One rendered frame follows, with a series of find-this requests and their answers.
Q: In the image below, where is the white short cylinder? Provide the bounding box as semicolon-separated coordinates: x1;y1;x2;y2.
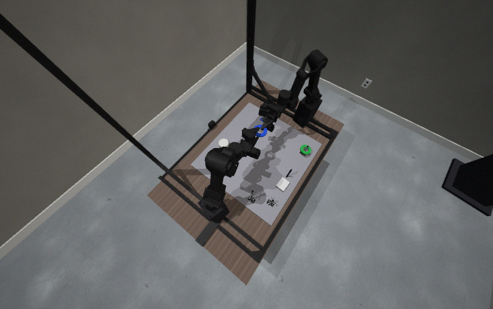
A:
219;138;229;148

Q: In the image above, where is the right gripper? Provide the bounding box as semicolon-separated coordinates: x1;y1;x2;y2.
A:
240;127;260;157

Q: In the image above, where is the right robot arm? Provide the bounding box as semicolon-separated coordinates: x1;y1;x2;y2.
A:
201;142;261;214

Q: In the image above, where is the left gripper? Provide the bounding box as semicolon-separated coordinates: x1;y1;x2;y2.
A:
261;104;282;132

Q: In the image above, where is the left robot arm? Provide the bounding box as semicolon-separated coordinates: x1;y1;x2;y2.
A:
259;49;328;117

